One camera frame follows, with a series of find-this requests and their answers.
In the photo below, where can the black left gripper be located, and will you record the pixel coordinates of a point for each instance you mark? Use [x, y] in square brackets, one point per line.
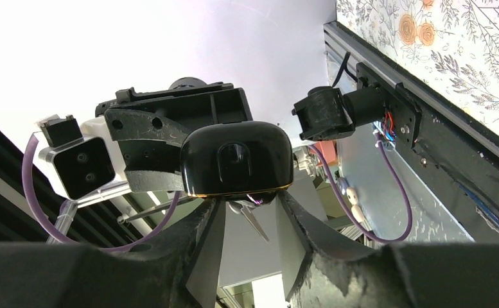
[150, 127]

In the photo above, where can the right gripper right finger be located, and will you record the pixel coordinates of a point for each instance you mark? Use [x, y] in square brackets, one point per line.
[323, 268]

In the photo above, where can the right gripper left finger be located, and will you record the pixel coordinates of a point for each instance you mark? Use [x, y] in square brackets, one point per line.
[179, 267]

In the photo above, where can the black earbud charging case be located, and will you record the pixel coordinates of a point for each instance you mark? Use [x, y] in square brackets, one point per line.
[249, 160]

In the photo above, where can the floral table mat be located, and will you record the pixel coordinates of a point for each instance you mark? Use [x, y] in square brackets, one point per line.
[452, 46]

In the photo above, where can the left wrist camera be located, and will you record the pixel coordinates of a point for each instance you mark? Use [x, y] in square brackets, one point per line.
[83, 163]

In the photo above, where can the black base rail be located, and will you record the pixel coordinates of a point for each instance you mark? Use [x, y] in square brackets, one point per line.
[455, 156]

